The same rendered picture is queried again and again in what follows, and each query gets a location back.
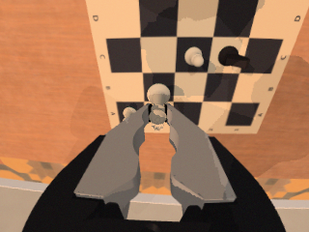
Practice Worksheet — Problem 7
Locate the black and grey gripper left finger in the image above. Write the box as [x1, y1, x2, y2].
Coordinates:
[21, 103, 153, 232]

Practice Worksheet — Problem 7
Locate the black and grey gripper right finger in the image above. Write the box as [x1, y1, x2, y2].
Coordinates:
[164, 103, 286, 232]

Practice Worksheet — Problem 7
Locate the black and cream chessboard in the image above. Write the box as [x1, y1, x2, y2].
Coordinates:
[86, 0, 309, 133]

